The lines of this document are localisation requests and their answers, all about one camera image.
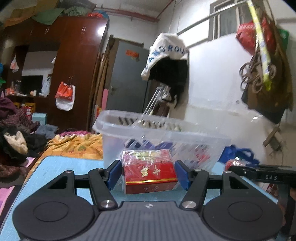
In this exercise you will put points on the red hanging bag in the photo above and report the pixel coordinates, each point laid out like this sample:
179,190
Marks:
246,36

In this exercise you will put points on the yellow patterned blanket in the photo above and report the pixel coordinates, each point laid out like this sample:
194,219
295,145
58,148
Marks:
89,146

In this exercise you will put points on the red item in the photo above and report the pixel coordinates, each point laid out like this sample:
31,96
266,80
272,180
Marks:
234,162

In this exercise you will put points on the brown hanging bag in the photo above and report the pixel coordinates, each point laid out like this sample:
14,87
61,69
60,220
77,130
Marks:
272,97

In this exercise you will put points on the purple clothes pile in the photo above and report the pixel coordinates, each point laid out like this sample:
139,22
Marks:
12,117

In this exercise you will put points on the grey metal door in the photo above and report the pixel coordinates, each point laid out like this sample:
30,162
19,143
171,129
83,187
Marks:
127,90

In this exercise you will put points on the white hanging garment blue letters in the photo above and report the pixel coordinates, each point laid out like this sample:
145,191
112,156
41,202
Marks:
165,45

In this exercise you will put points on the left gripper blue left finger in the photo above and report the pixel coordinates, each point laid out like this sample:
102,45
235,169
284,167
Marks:
113,173

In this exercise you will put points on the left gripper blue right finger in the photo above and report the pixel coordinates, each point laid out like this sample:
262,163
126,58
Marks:
184,174

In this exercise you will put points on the light blue box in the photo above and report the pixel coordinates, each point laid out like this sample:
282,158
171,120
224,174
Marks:
40,117

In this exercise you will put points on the blue shopping bag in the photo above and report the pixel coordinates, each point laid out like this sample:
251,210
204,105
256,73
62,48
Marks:
244,154

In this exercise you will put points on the red cigarette box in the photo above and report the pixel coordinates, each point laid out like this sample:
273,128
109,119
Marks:
148,171

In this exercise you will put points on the black hanging garment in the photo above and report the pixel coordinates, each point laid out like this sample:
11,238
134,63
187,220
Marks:
172,73

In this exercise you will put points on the orange white plastic bag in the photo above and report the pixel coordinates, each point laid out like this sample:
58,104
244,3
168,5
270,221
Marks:
65,96

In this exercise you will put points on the translucent plastic laundry basket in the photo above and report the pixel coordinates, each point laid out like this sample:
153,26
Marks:
191,143

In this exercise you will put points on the dark red wooden wardrobe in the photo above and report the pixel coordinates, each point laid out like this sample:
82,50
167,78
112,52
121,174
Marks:
78,42

